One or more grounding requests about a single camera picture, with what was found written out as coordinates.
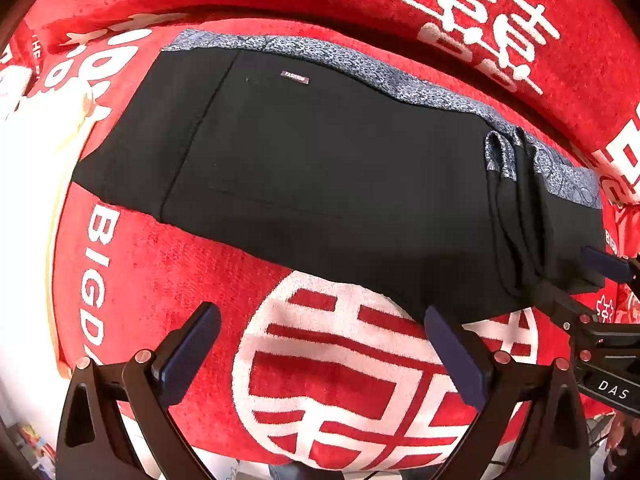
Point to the cream folded cloth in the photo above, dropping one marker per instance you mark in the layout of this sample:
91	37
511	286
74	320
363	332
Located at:
30	210

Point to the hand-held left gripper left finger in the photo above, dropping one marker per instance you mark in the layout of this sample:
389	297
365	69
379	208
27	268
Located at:
187	350

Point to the black pants with grey stripes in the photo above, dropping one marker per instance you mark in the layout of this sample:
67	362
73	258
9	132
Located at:
325	170

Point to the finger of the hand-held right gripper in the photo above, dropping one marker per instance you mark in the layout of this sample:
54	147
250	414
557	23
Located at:
560	300
607	264

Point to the red printed sofa cover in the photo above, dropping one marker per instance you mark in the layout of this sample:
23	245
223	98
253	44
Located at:
350	385

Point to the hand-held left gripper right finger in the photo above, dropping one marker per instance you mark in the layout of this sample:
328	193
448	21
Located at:
457	355

